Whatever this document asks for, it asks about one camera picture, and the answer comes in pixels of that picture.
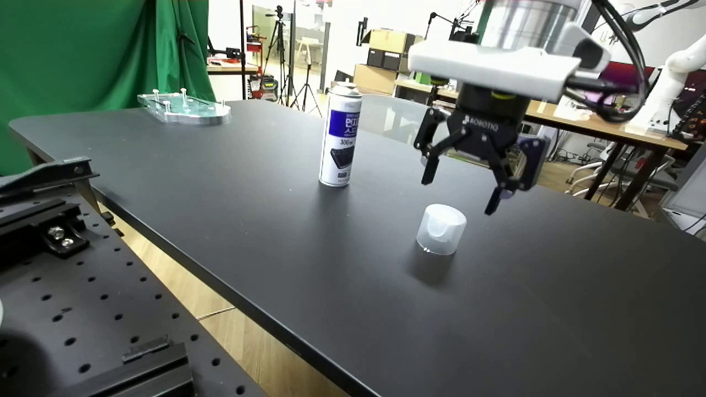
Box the black perforated breadboard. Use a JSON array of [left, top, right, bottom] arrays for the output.
[[0, 192, 264, 397]]

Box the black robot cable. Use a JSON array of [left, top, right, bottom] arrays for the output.
[[562, 0, 654, 124]]

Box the black tripod with camera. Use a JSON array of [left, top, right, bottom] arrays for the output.
[[261, 2, 290, 80]]

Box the long wooden desk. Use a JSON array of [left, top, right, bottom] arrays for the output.
[[392, 75, 692, 216]]

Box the blue white spray can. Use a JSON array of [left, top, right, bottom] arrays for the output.
[[316, 80, 363, 192]]

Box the clear plastic tray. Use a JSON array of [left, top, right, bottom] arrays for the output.
[[136, 86, 234, 126]]

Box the black flat metal bracket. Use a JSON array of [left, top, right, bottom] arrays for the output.
[[64, 332, 197, 397]]

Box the green screen curtain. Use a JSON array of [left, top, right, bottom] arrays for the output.
[[0, 0, 218, 176]]

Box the translucent white can cap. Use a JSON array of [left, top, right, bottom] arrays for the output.
[[413, 201, 469, 258]]

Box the tall black tripod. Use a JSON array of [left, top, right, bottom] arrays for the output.
[[287, 0, 327, 117]]

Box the black metal clamp mount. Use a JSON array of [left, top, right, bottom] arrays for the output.
[[0, 155, 100, 259]]

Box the grey chair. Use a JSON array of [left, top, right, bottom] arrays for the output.
[[356, 93, 463, 156]]

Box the white panel black swoosh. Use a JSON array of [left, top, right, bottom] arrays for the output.
[[612, 0, 706, 47]]

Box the small wooden side table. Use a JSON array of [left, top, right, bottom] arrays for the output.
[[205, 54, 264, 80]]

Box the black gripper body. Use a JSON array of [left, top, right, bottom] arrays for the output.
[[443, 81, 534, 161]]

